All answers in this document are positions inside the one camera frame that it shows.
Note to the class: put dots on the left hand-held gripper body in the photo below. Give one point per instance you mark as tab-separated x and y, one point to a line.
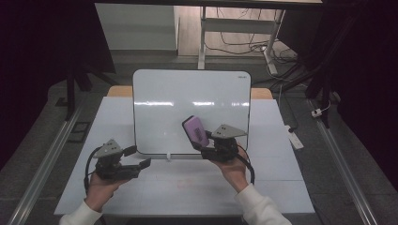
112	170

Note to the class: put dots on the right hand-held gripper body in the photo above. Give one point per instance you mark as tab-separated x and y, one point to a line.
222	150

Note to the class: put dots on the purple whiteboard eraser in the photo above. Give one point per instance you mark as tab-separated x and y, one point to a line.
197	131

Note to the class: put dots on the white whiteboard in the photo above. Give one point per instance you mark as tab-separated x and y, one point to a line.
162	118

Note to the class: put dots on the person's left hand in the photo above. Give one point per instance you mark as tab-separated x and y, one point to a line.
100	190

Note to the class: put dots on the person's right hand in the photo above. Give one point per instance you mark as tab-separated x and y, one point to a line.
237	175

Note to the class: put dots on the white whiteboard foot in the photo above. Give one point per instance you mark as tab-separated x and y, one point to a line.
168	156

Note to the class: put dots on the white table mat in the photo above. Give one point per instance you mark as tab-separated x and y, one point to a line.
175	193

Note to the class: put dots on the black metal stand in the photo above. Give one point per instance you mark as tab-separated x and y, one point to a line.
70	93

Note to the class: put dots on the white plug adapter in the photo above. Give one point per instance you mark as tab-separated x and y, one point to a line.
316	113

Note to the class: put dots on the black tripod stand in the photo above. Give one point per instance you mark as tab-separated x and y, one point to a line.
325	93

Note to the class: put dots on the black curtain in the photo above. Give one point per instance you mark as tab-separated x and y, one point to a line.
31	47
369	62

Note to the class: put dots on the black floor frame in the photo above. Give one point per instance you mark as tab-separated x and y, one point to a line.
79	132

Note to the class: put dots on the aluminium rail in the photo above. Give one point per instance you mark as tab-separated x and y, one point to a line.
344	170
43	168

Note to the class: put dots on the white desk frame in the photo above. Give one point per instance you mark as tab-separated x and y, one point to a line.
237	25

